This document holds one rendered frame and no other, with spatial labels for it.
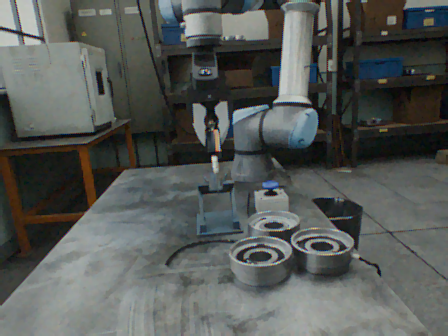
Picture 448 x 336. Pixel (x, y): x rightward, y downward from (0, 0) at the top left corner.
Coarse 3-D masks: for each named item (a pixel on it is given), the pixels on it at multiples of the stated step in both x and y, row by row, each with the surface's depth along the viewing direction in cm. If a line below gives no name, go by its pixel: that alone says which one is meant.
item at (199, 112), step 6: (198, 108) 72; (204, 108) 73; (198, 114) 73; (204, 114) 73; (198, 120) 73; (198, 126) 73; (204, 126) 73; (198, 132) 74; (204, 132) 74; (204, 138) 74; (204, 144) 75
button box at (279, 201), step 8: (256, 192) 88; (264, 192) 87; (280, 192) 87; (256, 200) 87; (264, 200) 83; (272, 200) 83; (280, 200) 83; (288, 200) 83; (256, 208) 88; (264, 208) 83; (272, 208) 83; (280, 208) 83; (288, 208) 83
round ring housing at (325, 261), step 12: (312, 228) 66; (324, 228) 66; (300, 240) 65; (312, 240) 64; (324, 240) 64; (348, 240) 62; (300, 252) 59; (312, 252) 60; (324, 252) 60; (348, 252) 58; (300, 264) 61; (312, 264) 58; (324, 264) 57; (336, 264) 57; (348, 264) 60
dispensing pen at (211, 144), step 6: (210, 120) 76; (210, 126) 76; (210, 132) 73; (210, 138) 73; (210, 144) 72; (210, 150) 72; (216, 150) 72; (210, 156) 74; (216, 156) 73; (216, 162) 73; (216, 168) 72; (216, 174) 72; (216, 180) 72
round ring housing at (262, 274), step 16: (240, 240) 63; (256, 240) 65; (272, 240) 64; (256, 256) 62; (272, 256) 60; (288, 256) 57; (240, 272) 56; (256, 272) 55; (272, 272) 55; (288, 272) 59
